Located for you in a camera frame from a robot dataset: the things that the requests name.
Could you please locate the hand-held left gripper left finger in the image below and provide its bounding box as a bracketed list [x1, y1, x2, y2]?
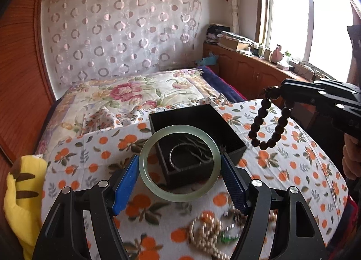
[33, 154, 140, 260]

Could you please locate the stack of books and papers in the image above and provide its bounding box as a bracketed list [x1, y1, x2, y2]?
[205, 24, 256, 52]

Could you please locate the green bead bracelet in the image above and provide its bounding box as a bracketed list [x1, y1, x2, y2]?
[222, 228, 240, 245]

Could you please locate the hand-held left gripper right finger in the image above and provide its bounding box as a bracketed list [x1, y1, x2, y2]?
[221, 153, 330, 260]

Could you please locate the silver chain bracelet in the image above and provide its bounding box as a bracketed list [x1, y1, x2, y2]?
[169, 135, 216, 171]

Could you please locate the dark wooden bead bracelet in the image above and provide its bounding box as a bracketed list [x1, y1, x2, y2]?
[248, 86, 295, 151]

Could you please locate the wooden cabinet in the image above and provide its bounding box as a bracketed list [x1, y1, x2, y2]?
[202, 43, 316, 108]

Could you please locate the white pearl necklace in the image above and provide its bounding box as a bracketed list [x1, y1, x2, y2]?
[188, 211, 278, 260]

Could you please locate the dark blue blanket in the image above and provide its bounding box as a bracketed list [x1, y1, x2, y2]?
[197, 65, 249, 103]

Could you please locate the teal tissue box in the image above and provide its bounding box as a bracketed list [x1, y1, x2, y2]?
[202, 54, 219, 66]

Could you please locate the person's right hand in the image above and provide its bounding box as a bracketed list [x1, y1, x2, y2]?
[342, 134, 361, 182]

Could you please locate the black square jewelry box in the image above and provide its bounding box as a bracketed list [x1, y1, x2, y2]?
[148, 104, 247, 190]

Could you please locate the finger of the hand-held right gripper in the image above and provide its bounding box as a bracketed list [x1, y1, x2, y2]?
[312, 79, 361, 102]
[279, 78, 361, 136]

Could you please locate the window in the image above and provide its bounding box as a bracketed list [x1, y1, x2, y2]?
[258, 0, 356, 66]

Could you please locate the wooden wardrobe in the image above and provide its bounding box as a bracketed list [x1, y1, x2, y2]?
[0, 0, 57, 165]

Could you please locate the pink container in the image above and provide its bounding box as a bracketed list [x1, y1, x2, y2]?
[270, 44, 284, 63]

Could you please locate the sheer circle pattern curtain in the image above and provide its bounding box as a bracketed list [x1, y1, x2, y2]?
[42, 0, 203, 88]

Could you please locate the floral bed quilt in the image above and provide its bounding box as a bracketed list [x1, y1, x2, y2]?
[35, 68, 234, 162]

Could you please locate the pale green jade bangle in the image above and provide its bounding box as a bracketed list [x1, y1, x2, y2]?
[139, 125, 221, 203]

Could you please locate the orange fruit print cloth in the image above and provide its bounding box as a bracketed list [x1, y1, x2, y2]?
[41, 99, 352, 260]

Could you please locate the yellow plush toy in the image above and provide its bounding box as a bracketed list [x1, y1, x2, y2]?
[4, 155, 48, 260]

